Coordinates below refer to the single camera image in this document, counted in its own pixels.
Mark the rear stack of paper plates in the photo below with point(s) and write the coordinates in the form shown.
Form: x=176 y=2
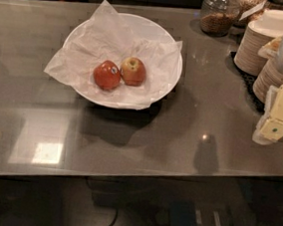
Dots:
x=255 y=37

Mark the front stack of paper plates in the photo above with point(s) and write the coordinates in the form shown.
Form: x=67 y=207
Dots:
x=267 y=78

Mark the stack of paper plates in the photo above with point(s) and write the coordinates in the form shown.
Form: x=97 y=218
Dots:
x=267 y=78
x=255 y=37

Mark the glass jar with grains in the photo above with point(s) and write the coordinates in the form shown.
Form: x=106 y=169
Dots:
x=218 y=16

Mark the yellow-red apple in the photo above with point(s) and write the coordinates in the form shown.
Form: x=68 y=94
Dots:
x=133 y=71

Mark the white paper bowl stack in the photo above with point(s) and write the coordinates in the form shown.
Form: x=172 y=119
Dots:
x=270 y=23

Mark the white crumpled paper liner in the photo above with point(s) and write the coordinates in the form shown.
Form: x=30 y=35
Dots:
x=98 y=41

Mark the red apple with sticker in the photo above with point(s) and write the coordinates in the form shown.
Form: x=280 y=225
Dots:
x=107 y=75

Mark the dark box under table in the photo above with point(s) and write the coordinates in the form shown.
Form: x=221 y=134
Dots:
x=187 y=213

